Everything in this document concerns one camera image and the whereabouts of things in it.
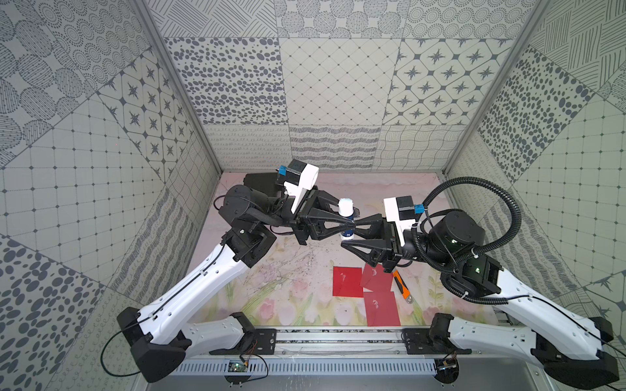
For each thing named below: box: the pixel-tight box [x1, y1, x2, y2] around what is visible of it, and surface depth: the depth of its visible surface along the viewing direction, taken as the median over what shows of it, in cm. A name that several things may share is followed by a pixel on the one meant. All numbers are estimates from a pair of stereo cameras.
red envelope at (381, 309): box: [363, 290, 402, 327], surface depth 83 cm
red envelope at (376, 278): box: [359, 263, 393, 292], surface depth 89 cm
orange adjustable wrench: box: [392, 269, 414, 304], surface depth 86 cm
